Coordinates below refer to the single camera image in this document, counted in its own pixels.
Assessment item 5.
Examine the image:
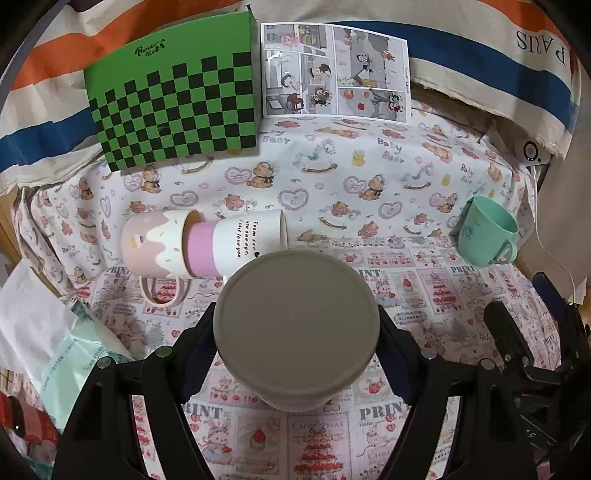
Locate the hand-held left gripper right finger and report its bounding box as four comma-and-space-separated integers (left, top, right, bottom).
375, 305, 536, 480

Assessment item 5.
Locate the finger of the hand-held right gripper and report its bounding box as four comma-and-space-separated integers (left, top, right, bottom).
531, 272, 591, 370
483, 301, 539, 376

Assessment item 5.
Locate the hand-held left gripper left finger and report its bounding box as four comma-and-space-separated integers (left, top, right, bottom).
52, 302, 221, 480

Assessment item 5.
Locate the grey cup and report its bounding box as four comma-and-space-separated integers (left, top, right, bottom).
213, 250, 380, 413

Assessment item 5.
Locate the white and pink cup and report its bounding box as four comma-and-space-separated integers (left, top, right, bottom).
182, 209, 290, 280

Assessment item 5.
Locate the strawberry print cloth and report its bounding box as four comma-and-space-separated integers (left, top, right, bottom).
60, 237, 570, 480

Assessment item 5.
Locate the mint green mug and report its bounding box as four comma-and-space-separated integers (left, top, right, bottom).
456, 196, 520, 268

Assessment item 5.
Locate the mint green packet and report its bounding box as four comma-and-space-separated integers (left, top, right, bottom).
39, 300, 136, 432

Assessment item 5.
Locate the pink mug with white drip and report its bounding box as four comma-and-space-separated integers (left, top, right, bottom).
121, 209, 204, 309

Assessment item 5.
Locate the small white device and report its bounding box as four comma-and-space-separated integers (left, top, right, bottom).
516, 137, 551, 165

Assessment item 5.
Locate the white plastic bag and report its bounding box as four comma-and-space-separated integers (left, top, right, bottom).
0, 262, 77, 370

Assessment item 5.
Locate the bear print cloth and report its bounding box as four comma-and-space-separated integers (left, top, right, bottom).
14, 98, 540, 298

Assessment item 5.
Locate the red cloth item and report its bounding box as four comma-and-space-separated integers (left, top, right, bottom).
0, 392, 63, 464

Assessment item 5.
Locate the green checkered box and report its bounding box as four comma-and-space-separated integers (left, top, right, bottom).
83, 10, 260, 172

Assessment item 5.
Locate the striped canvas bag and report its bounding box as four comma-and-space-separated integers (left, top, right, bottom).
0, 0, 581, 195

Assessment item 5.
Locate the comic sticker sheet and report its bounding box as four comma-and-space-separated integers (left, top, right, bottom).
261, 22, 413, 123

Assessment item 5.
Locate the white cable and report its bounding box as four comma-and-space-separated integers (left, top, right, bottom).
531, 164, 588, 306

